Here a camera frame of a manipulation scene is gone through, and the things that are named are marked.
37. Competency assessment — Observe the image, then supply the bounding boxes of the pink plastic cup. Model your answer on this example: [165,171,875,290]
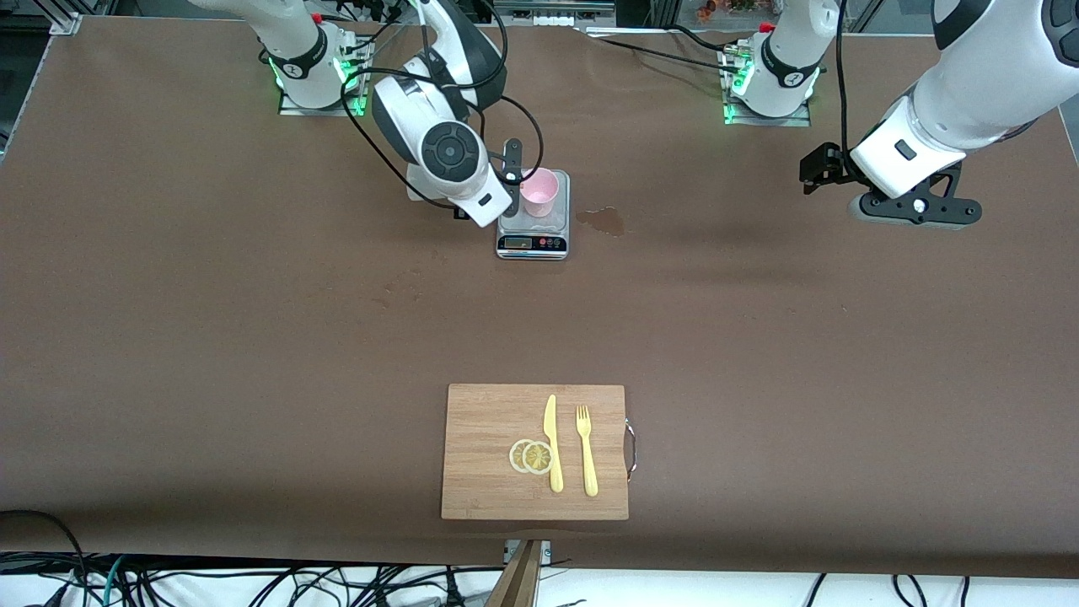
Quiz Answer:
[519,167,561,218]

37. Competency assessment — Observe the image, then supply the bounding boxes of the brown sauce puddle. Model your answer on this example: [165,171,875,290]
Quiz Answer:
[576,207,626,239]

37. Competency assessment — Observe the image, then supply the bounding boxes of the silver digital kitchen scale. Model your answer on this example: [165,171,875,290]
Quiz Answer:
[496,169,572,261]

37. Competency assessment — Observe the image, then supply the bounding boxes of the yellow plastic fork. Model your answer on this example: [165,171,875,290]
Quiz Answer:
[576,405,599,497]

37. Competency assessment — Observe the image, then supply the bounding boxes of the yellow plastic knife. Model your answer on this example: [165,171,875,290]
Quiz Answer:
[543,394,565,494]

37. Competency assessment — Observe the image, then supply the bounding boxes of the bamboo cutting board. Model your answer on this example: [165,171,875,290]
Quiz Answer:
[441,384,631,521]

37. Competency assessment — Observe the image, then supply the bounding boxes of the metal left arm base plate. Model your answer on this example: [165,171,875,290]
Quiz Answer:
[722,42,813,127]

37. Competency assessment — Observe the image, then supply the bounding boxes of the black tabletop cable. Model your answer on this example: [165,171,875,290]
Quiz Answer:
[582,25,734,67]

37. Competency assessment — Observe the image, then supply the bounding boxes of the wooden post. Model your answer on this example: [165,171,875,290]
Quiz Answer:
[485,540,545,607]

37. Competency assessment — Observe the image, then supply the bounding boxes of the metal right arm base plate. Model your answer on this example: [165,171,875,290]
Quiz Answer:
[278,38,369,117]

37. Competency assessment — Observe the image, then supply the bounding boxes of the black cable tangle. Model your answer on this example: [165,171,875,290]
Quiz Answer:
[126,563,507,607]

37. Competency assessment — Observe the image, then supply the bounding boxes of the teal cable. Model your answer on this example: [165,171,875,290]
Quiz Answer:
[99,555,129,607]

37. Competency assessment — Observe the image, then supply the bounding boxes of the black looped cable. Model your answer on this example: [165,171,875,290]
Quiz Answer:
[0,510,89,607]

